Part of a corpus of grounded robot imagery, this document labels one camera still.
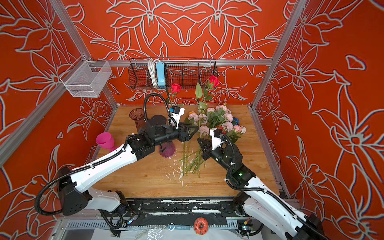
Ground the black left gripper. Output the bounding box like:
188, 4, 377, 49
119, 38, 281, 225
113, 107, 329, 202
153, 120, 199, 147

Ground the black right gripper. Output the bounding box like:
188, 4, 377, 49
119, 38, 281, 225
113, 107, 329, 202
197, 137, 235, 174

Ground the purple ribbed glass vase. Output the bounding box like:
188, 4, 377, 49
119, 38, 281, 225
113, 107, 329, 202
149, 114, 177, 159

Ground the red rose stem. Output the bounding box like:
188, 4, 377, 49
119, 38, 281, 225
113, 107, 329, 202
166, 83, 182, 117
195, 75, 220, 137

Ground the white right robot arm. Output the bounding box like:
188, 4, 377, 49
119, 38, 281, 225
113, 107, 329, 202
198, 135, 327, 240

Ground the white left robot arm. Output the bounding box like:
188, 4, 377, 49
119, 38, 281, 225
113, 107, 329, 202
34, 123, 199, 216

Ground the pile of pink flowers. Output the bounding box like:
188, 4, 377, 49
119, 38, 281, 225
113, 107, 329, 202
180, 104, 247, 177

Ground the brown ribbed glass vase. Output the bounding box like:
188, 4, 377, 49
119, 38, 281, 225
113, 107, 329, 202
129, 108, 146, 132

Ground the blue flower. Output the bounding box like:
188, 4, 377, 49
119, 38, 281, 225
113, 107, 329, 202
232, 117, 240, 126

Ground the light blue box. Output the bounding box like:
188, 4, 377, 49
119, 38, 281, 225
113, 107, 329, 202
156, 62, 166, 88

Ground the magenta plastic goblet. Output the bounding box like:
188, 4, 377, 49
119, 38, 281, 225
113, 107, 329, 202
96, 132, 115, 151

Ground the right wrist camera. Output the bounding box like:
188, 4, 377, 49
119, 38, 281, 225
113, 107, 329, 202
210, 128, 223, 151

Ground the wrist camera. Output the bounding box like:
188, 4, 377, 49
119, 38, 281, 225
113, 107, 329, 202
169, 106, 185, 129
210, 128, 223, 151

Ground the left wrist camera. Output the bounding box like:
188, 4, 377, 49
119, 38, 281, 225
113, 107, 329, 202
169, 106, 185, 129

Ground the black wire wall basket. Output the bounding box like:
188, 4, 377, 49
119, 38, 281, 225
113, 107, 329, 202
128, 57, 218, 90

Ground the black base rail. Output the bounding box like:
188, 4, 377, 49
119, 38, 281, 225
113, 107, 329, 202
124, 197, 250, 228

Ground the white cable bundle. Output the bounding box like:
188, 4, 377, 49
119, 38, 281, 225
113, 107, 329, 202
147, 59, 158, 88

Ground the white mesh wall basket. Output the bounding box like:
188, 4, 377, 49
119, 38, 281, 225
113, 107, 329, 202
59, 56, 112, 98

